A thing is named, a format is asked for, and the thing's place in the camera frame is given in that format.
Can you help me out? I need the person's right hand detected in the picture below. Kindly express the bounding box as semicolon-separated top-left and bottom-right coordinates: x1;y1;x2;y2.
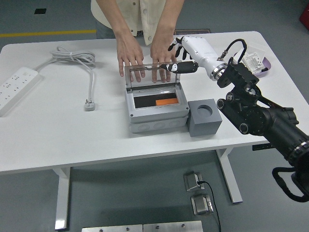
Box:
116;33;145;83

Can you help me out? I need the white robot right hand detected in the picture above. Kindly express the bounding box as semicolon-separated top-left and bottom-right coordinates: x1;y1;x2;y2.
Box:
159;35;227;79

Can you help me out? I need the person's left hand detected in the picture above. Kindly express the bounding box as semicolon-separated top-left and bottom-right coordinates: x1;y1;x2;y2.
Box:
150;35;177;83

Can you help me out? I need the clear hinged box lid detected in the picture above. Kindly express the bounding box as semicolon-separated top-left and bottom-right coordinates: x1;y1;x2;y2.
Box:
124;60;182;91

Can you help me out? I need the orange cylindrical battery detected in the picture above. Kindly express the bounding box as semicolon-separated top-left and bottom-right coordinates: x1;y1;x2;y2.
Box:
155;98;179;106

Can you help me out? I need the grey plastic junction box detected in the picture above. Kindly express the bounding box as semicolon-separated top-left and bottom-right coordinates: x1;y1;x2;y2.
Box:
124;83;190;133

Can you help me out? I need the dark floor sign mat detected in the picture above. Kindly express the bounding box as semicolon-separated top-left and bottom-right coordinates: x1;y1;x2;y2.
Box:
174;29;212;36

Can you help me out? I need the person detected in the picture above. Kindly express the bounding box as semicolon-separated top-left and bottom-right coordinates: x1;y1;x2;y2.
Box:
90;0;186;46

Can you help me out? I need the clear plastic packet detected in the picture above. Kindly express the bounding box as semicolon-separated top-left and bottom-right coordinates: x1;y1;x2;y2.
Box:
246;42;267;58

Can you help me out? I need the grey block with round hole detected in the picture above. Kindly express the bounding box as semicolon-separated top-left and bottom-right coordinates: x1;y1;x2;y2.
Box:
187;98;223;138

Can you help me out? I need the red object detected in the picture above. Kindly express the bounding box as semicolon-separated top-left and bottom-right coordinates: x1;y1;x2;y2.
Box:
298;4;309;25

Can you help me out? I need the black table control panel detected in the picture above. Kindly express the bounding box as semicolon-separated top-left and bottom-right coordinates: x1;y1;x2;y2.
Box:
252;144;273;151

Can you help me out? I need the white power strip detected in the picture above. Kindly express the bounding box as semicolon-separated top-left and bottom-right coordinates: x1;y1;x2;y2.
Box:
0;67;42;117

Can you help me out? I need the white table leg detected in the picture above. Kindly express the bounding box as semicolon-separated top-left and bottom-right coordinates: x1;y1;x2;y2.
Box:
216;147;243;204
52;166;72;230

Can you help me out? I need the metal plate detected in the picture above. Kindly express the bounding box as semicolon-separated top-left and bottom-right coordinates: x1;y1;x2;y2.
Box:
81;224;143;232
142;220;203;232

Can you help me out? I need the white power cord with plug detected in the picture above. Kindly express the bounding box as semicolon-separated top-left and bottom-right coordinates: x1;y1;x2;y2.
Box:
33;45;98;112

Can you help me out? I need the white switch module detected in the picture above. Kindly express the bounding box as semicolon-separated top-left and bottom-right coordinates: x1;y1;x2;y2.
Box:
243;53;264;73

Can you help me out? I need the black floor cable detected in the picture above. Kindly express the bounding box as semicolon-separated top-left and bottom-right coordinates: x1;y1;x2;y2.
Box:
197;180;222;232

